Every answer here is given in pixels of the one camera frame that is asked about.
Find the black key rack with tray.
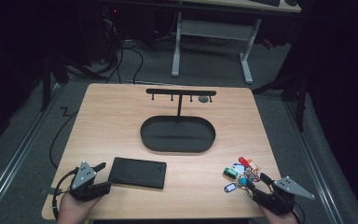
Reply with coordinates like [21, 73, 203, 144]
[140, 88, 217, 154]

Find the black metal stand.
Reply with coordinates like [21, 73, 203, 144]
[40, 52, 70, 112]
[252, 70, 310, 133]

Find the black keyboard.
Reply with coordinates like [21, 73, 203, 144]
[250, 0, 282, 7]

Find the hand-held gripper cable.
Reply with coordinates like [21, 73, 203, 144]
[292, 202, 307, 224]
[51, 167, 79, 220]

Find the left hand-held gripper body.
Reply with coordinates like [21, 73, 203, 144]
[69, 161, 112, 202]

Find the grey tape piece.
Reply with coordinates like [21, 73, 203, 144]
[39, 187, 56, 197]

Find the black floor cable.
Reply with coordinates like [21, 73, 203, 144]
[48, 110, 79, 169]

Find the desk with white legs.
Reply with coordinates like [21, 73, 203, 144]
[171, 0, 302, 85]

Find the person's left hand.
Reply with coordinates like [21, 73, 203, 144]
[57, 193, 103, 224]

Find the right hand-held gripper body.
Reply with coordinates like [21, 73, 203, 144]
[251, 175, 315, 217]

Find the person's right hand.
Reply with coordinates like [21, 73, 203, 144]
[258, 203, 300, 224]

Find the key bunch with coloured tags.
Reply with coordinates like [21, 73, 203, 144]
[223, 156, 262, 198]

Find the left hand-held gripper cable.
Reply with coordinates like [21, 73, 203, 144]
[51, 167, 79, 220]

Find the right hand-held gripper cable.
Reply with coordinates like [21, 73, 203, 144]
[292, 202, 307, 224]

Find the bundle of black cables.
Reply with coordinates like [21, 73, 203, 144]
[101, 38, 145, 85]

